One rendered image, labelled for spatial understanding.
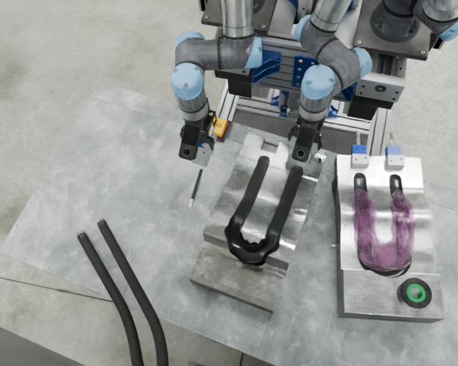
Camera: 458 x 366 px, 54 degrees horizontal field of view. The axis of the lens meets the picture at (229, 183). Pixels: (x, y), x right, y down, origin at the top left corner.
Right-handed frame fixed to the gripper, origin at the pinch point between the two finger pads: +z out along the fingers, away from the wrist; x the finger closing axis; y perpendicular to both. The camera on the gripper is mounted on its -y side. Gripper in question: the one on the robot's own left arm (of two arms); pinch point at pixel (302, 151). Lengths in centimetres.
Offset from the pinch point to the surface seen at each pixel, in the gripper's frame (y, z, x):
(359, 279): -32.2, 0.3, -26.4
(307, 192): -11.3, 2.9, -5.5
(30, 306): -76, 92, 104
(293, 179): -8.7, 3.3, -0.1
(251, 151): -4.1, 2.5, 15.3
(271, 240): -30.1, 0.9, -0.3
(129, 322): -65, 3, 29
